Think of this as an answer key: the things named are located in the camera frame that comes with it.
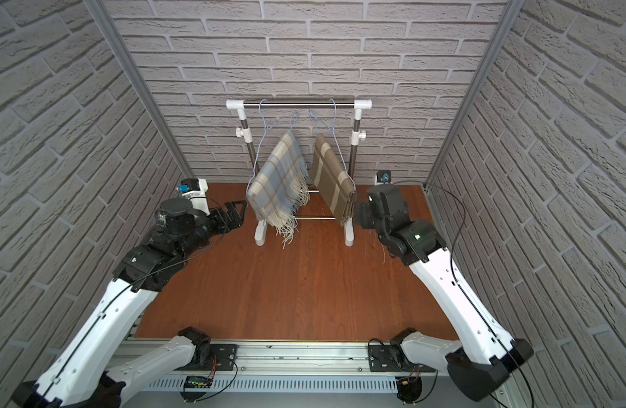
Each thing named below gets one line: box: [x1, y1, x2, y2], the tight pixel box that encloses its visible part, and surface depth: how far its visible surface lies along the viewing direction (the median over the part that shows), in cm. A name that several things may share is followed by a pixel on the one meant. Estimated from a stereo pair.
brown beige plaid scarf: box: [312, 133, 357, 227], surface depth 91 cm
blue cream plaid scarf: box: [245, 130, 311, 250], surface depth 97 cm
